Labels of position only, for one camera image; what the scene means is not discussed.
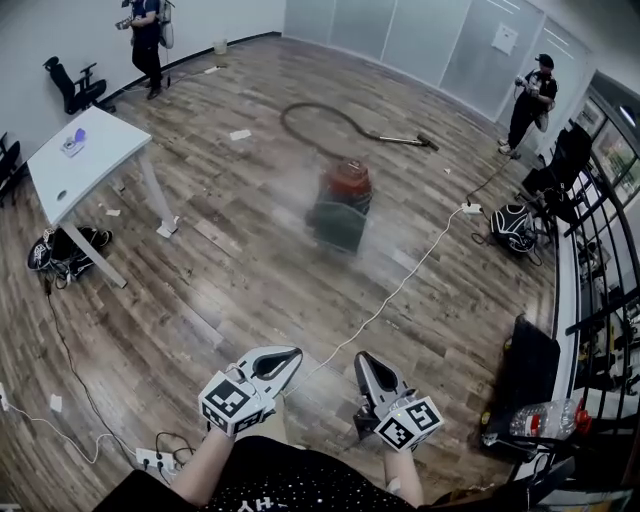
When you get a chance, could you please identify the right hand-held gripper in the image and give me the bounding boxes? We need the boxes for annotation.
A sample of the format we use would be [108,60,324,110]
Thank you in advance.
[352,351,446,454]

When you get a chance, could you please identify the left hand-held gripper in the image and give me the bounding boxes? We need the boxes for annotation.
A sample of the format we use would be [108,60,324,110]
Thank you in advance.
[198,346,305,438]

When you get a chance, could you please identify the small white and purple device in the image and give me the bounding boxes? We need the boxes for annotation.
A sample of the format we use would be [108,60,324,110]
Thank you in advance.
[59,126,89,159]

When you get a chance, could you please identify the person's black printed shirt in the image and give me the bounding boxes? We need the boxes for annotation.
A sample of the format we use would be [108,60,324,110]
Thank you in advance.
[92,434,501,512]

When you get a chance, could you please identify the black and white backpack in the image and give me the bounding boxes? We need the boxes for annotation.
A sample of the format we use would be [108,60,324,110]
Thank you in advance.
[489,203,540,257]
[27,225,114,289]

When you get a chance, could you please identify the person's right forearm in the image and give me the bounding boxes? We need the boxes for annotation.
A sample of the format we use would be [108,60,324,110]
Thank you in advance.
[382,446,426,507]

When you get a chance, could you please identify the white desk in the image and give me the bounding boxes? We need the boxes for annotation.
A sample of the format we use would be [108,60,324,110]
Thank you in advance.
[26,105,180,291]

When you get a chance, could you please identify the black cable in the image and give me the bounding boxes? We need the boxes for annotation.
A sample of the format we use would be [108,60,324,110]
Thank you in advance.
[43,277,169,454]

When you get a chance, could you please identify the red and green vacuum cleaner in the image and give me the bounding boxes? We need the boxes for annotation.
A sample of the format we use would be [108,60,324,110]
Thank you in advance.
[304,156,374,256]

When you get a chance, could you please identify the grey vacuum hose with wand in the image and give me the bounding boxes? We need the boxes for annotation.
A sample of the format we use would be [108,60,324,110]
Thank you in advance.
[278,101,441,162]

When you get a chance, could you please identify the black metal railing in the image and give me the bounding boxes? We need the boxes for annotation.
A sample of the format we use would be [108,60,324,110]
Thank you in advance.
[563,149,640,406]

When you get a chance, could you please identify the white power cable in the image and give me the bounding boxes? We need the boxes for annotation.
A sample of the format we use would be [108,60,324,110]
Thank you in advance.
[279,207,466,399]

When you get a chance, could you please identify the person's left forearm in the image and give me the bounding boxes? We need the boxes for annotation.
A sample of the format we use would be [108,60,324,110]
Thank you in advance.
[171,426,237,507]

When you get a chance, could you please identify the black office chair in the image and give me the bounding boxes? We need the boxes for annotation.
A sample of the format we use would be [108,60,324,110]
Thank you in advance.
[518,123,595,227]
[42,55,117,117]
[0,131,24,207]

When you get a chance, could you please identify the white paper sheet on glass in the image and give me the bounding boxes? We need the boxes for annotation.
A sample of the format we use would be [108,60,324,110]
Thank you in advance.
[490,21,520,57]

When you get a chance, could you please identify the clear plastic bottle red cap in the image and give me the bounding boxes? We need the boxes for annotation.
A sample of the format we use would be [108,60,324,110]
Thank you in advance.
[509,397,594,442]

